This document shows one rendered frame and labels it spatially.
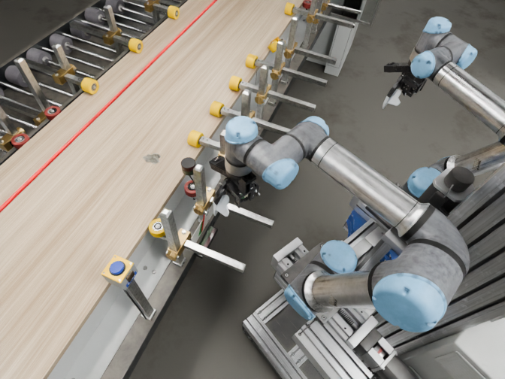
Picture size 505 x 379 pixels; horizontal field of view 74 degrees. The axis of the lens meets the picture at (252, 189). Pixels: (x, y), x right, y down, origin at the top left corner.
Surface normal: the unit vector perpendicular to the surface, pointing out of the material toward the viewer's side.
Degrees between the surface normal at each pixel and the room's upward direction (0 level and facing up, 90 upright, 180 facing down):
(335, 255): 7
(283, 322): 0
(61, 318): 0
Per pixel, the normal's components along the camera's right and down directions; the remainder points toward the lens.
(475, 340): 0.07, -0.57
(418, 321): -0.64, 0.52
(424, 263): -0.21, -0.76
